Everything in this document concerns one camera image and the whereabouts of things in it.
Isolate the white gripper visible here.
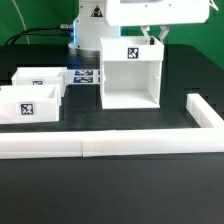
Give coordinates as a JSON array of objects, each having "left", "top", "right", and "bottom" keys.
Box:
[{"left": 105, "top": 0, "right": 210, "bottom": 42}]

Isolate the white drawer cabinet frame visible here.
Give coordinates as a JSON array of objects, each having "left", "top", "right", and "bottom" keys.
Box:
[{"left": 100, "top": 36, "right": 164, "bottom": 109}]

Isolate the white front drawer box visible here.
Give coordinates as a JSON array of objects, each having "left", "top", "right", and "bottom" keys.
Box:
[{"left": 0, "top": 85, "right": 61, "bottom": 124}]

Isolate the white drawer box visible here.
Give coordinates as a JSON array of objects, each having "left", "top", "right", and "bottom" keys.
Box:
[
  {"left": 0, "top": 85, "right": 61, "bottom": 124},
  {"left": 11, "top": 67, "right": 67, "bottom": 96}
]

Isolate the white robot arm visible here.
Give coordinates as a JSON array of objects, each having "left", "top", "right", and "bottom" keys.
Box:
[{"left": 69, "top": 0, "right": 212, "bottom": 57}]

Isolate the white rear drawer box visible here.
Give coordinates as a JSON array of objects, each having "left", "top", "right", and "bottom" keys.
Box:
[{"left": 11, "top": 67, "right": 67, "bottom": 96}]

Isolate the white marker sheet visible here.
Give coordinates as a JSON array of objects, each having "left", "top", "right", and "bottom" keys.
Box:
[{"left": 65, "top": 69, "right": 100, "bottom": 85}]

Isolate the black cable bundle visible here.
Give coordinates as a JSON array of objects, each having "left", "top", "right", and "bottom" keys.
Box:
[{"left": 4, "top": 23, "right": 75, "bottom": 46}]

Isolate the white L-shaped fence wall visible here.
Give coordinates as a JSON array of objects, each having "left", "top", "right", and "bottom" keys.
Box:
[{"left": 0, "top": 93, "right": 224, "bottom": 159}]

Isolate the thin white cable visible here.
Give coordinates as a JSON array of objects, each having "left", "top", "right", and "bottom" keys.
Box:
[{"left": 11, "top": 0, "right": 31, "bottom": 45}]

